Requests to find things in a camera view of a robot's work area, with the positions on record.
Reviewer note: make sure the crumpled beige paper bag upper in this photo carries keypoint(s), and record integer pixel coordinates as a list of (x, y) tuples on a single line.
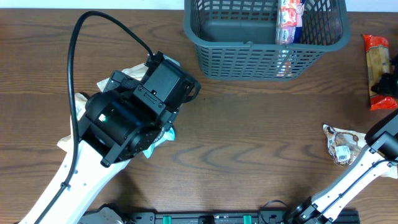
[(136, 72)]

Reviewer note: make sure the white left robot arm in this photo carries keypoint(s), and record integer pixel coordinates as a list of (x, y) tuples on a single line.
[(127, 118)]

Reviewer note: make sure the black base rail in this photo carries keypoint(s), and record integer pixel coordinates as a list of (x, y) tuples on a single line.
[(110, 213)]

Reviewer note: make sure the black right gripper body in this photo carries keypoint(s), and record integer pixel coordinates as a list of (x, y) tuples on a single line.
[(384, 83)]

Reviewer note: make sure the Kleenex tissue multipack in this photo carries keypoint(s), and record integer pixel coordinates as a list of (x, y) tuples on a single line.
[(288, 32)]

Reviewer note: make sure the teal snack packet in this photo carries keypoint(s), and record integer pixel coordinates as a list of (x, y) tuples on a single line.
[(162, 137)]

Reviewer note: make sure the crumpled beige paper bag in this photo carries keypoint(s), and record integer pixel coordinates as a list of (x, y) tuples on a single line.
[(136, 72), (66, 143)]

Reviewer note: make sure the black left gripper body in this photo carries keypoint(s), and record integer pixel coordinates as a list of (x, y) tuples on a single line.
[(125, 84)]

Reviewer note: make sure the spaghetti packet with red ends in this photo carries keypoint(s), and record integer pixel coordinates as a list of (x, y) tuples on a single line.
[(378, 62)]

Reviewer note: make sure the beige printed snack bag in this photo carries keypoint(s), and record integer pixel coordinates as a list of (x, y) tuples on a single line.
[(344, 146)]

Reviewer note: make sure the crumpled beige paper bag lower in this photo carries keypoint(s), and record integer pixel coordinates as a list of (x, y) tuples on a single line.
[(66, 143)]

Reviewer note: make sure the grey plastic lattice basket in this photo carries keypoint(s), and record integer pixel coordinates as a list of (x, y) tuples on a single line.
[(235, 40)]

